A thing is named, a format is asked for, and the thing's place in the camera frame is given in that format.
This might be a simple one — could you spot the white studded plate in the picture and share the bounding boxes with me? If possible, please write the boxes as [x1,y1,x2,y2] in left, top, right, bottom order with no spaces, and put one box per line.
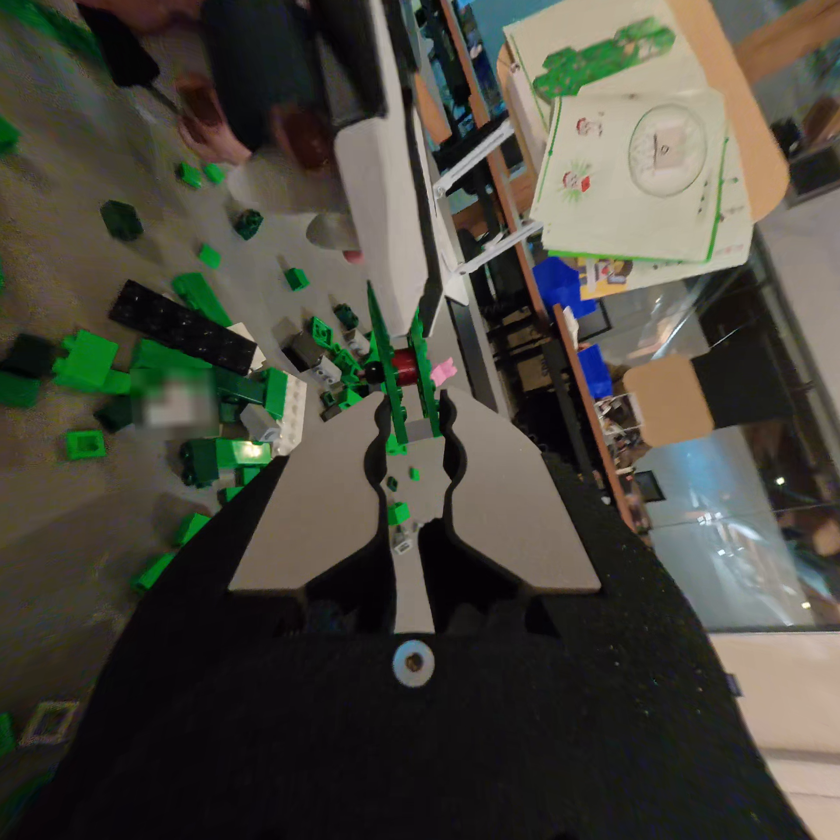
[270,374,309,457]

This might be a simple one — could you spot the small grey tile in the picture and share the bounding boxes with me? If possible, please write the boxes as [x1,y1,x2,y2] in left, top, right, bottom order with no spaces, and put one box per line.
[18,701,81,750]

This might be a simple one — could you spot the blue storage bin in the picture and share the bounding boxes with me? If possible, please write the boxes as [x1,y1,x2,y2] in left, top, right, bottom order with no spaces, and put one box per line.
[576,343,614,400]
[532,256,597,320]

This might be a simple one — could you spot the green brick frame model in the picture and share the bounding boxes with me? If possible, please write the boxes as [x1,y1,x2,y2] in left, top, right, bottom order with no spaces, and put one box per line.
[364,281,444,455]

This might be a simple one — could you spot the white book stand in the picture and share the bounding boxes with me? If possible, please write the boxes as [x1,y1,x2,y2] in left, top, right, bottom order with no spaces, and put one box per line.
[430,0,791,307]

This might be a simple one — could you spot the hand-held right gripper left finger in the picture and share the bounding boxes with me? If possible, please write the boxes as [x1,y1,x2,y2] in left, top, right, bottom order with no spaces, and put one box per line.
[227,392,399,634]

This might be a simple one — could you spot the black long studded plate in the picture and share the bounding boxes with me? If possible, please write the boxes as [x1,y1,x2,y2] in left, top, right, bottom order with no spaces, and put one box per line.
[107,278,261,378]

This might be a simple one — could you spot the green bricks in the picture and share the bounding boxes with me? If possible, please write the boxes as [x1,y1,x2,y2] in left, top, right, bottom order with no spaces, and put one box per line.
[0,0,434,756]

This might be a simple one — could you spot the open instruction booklet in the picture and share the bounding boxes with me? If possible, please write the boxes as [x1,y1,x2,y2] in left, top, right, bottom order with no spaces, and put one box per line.
[502,16,756,291]

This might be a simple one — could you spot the cardboard box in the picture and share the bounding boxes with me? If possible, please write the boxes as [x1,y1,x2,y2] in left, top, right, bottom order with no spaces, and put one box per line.
[621,356,716,448]

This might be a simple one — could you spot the person's left hand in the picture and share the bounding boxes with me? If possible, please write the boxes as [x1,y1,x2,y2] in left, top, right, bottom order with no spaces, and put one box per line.
[175,70,336,173]

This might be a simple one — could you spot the grey desk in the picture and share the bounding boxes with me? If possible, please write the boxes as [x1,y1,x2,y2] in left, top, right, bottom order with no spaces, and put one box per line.
[0,0,519,775]

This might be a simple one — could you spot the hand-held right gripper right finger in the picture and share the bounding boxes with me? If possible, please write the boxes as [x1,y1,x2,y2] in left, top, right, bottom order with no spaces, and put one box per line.
[417,386,603,634]

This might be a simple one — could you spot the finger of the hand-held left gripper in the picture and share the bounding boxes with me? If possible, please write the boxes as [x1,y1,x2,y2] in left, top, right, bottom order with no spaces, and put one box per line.
[333,117,429,337]
[417,277,447,338]

